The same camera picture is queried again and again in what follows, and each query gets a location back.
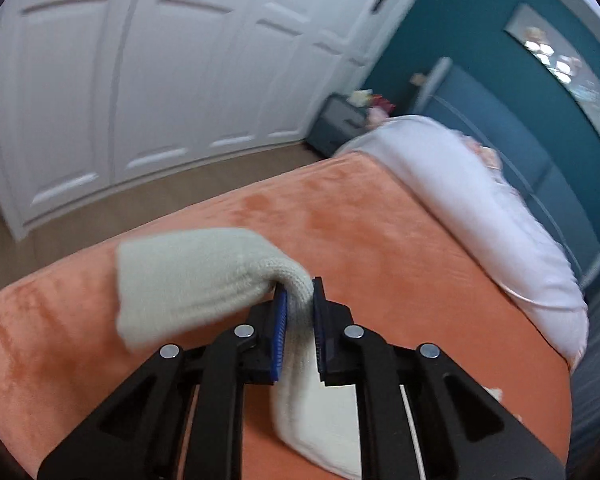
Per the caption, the white wardrobe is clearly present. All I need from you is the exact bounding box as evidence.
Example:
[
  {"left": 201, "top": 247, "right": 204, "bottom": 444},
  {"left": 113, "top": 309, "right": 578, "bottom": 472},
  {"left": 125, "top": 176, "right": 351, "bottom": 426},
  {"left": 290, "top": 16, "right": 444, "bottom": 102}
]
[{"left": 0, "top": 0, "right": 415, "bottom": 240}]

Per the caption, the pink white duvet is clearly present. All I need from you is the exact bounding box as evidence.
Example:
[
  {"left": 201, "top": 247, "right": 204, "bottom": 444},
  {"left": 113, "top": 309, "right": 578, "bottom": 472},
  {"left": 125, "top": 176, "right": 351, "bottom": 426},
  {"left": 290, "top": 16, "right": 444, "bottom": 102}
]
[{"left": 337, "top": 115, "right": 588, "bottom": 370}]

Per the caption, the grey blue curtain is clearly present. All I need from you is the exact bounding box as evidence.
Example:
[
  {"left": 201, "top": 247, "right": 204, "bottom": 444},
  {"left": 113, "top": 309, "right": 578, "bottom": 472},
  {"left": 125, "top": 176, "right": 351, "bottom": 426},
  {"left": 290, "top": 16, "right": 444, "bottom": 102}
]
[{"left": 567, "top": 291, "right": 600, "bottom": 474}]

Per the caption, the dark grey nightstand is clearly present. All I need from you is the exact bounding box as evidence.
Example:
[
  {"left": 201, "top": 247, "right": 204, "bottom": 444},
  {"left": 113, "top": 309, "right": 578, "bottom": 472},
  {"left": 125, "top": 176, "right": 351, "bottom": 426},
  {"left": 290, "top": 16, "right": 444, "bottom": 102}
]
[{"left": 306, "top": 93, "right": 367, "bottom": 158}]

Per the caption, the blue upholstered headboard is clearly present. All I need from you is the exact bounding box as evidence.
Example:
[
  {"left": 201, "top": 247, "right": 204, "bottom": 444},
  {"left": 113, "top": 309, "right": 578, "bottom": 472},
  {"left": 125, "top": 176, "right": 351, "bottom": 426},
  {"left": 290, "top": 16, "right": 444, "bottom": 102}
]
[{"left": 410, "top": 58, "right": 600, "bottom": 289}]

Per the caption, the tissue box on nightstand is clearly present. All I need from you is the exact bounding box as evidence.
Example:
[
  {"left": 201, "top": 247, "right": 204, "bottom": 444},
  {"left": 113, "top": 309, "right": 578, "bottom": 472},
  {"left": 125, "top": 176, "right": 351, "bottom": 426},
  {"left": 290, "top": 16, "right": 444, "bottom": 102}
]
[{"left": 348, "top": 89, "right": 373, "bottom": 107}]

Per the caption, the orange plush bed blanket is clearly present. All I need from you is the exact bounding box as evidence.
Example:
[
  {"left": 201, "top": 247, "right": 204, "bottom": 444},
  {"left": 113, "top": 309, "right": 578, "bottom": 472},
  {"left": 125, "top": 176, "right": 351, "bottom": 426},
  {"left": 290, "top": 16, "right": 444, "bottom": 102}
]
[{"left": 0, "top": 150, "right": 571, "bottom": 474}]

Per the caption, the cream knit sweater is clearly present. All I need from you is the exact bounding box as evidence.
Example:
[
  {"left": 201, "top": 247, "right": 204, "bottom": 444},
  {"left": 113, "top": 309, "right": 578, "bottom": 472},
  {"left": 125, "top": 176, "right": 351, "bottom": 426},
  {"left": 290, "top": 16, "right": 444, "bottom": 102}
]
[{"left": 116, "top": 228, "right": 361, "bottom": 479}]

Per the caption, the framed wall picture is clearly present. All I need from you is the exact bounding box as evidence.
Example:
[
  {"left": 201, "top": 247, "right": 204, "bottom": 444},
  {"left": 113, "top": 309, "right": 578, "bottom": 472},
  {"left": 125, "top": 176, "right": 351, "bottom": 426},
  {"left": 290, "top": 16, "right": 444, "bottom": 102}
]
[{"left": 505, "top": 3, "right": 600, "bottom": 137}]

